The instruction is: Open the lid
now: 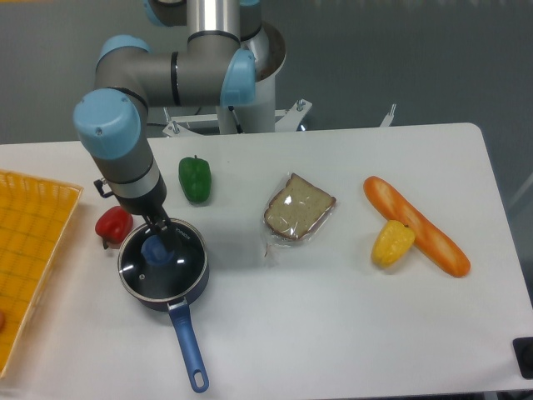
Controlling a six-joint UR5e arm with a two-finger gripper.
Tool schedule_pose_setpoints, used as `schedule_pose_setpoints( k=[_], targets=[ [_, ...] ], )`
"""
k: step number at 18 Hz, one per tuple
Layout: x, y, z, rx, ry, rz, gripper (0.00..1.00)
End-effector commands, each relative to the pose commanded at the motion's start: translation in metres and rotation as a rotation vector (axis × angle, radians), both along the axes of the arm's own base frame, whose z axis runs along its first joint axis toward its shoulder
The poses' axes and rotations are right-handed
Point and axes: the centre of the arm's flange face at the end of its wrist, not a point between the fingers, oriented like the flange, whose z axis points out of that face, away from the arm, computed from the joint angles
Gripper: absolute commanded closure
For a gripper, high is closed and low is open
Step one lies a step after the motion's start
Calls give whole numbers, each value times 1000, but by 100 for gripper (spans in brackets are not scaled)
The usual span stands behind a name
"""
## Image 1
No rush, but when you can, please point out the orange baguette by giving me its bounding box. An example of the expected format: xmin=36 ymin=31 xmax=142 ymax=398
xmin=363 ymin=176 xmax=471 ymax=278

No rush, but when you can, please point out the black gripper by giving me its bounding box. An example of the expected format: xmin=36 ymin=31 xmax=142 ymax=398
xmin=115 ymin=176 xmax=178 ymax=253

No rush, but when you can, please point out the glass lid blue knob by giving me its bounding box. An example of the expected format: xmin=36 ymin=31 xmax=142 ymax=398
xmin=117 ymin=218 xmax=209 ymax=309

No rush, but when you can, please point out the red bell pepper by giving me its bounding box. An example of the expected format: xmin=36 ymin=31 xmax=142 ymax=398
xmin=95 ymin=206 xmax=133 ymax=249

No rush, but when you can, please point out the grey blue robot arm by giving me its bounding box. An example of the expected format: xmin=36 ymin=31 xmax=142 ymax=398
xmin=73 ymin=1 xmax=262 ymax=251

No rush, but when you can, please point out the green bell pepper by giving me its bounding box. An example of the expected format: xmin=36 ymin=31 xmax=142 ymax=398
xmin=178 ymin=156 xmax=212 ymax=204

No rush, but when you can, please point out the wrapped brown bread slice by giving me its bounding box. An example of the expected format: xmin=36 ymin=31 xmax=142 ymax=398
xmin=262 ymin=172 xmax=337 ymax=266

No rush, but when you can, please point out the blue saucepan with handle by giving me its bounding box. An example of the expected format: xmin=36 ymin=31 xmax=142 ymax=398
xmin=117 ymin=218 xmax=210 ymax=393

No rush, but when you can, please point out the black device at table edge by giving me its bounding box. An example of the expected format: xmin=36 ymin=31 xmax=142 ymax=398
xmin=512 ymin=337 xmax=533 ymax=380

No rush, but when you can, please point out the yellow woven basket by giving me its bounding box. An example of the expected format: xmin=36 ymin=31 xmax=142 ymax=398
xmin=1 ymin=170 xmax=83 ymax=377

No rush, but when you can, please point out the yellow bell pepper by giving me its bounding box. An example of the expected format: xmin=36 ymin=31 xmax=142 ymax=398
xmin=371 ymin=220 xmax=416 ymax=268

